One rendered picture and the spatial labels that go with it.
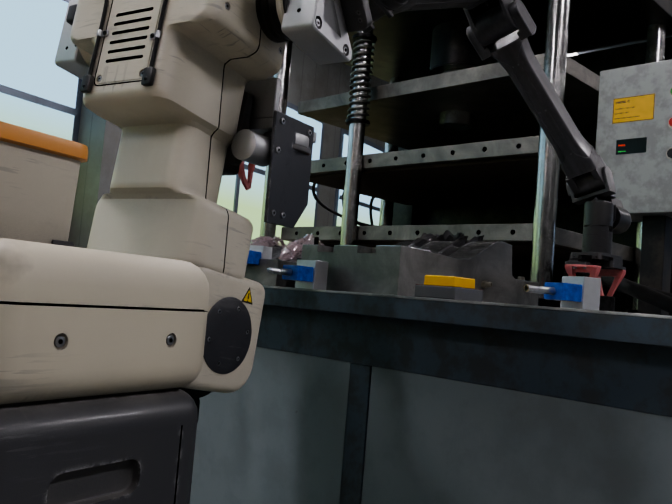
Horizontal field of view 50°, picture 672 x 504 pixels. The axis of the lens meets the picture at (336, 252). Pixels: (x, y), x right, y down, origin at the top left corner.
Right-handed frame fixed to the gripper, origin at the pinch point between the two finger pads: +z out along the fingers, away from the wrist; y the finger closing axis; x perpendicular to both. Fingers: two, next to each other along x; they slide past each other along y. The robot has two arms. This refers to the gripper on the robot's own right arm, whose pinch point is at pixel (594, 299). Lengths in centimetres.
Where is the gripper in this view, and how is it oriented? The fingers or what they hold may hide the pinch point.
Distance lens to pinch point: 153.4
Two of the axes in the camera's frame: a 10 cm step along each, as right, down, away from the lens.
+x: -7.1, -0.1, 7.0
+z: -0.7, 10.0, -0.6
